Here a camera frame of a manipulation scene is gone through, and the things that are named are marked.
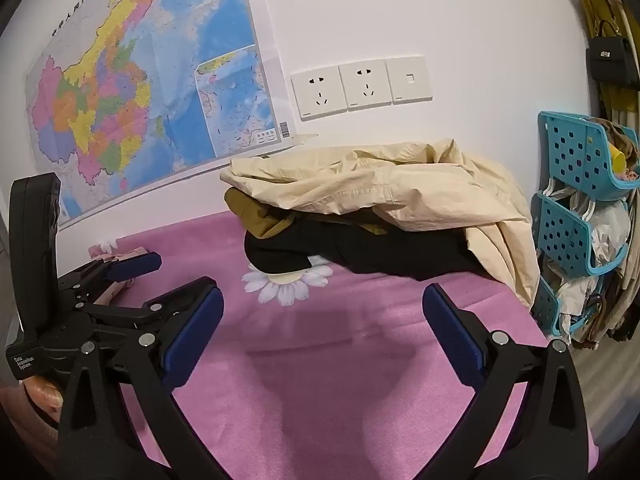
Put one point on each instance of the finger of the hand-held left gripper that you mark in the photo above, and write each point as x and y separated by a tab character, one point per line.
132	266
125	317

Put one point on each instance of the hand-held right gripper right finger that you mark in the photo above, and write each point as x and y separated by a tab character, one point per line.
450	335

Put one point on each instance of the pink flower print blanket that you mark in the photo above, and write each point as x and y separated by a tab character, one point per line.
325	385

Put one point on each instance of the brown cloth pile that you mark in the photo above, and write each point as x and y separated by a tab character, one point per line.
617	300

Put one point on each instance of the olive garment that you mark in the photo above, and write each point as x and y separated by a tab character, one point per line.
250	215

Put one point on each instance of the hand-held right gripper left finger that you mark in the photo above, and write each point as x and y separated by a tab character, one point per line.
195	335

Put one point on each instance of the white plastic bag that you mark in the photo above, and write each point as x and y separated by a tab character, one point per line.
610	230

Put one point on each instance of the cream large shirt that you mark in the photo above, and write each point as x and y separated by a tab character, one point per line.
375	185

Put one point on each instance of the beige tape piece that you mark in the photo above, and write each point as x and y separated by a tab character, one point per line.
302	138

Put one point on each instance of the black garment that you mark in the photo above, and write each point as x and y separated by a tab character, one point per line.
375	250

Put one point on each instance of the black handbag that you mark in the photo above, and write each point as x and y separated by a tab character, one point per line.
610	60

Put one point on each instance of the colourful wall map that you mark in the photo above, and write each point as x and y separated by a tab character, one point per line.
125	85

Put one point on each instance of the peach garment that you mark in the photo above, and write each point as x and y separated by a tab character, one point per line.
125	252

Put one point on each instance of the white wall socket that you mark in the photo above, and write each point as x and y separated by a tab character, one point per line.
318	92
365	85

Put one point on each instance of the person's left hand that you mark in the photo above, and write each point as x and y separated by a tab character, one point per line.
30	400

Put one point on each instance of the turquoise plastic basket rack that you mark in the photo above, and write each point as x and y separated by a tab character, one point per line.
565	155

